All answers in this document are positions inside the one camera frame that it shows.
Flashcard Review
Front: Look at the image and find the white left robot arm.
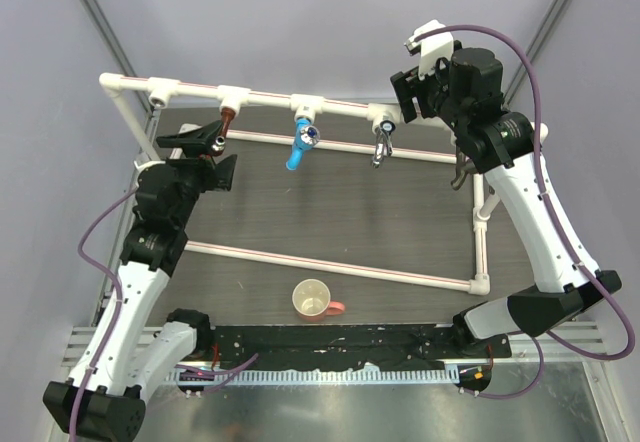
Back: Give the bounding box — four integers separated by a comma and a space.
43, 119, 237, 441

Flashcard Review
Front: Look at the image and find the blue plastic faucet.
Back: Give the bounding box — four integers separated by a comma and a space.
285, 118, 320, 171

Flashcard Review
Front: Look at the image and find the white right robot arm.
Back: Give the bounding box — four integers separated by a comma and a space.
390, 48, 622, 357

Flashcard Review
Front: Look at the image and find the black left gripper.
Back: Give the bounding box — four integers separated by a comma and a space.
156, 122, 236, 227

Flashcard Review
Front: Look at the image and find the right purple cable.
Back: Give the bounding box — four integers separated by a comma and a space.
472, 24, 632, 398

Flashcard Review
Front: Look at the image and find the dark bronze lever faucet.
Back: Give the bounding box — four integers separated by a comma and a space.
450, 147, 477, 191

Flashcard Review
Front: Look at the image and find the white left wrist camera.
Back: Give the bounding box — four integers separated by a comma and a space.
133, 159, 163, 173

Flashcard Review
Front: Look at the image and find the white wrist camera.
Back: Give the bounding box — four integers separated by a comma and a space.
404, 19, 454, 80
133, 159, 163, 173

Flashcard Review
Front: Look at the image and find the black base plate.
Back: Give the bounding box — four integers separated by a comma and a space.
179, 324, 512, 372

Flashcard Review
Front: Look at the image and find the brown faucet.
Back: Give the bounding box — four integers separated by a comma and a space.
212, 107, 237, 157

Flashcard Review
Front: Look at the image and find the slotted cable duct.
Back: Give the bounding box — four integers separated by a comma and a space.
84, 365, 461, 388

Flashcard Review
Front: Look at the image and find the chrome faucet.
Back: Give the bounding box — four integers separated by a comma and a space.
371, 120, 396, 169

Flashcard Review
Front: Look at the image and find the white PVC pipe frame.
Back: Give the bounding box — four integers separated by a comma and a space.
98, 72, 549, 297

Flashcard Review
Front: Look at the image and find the pink mug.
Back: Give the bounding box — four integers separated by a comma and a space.
291, 279, 346, 323

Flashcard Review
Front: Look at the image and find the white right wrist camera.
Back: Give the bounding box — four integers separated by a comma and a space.
404, 19, 454, 80

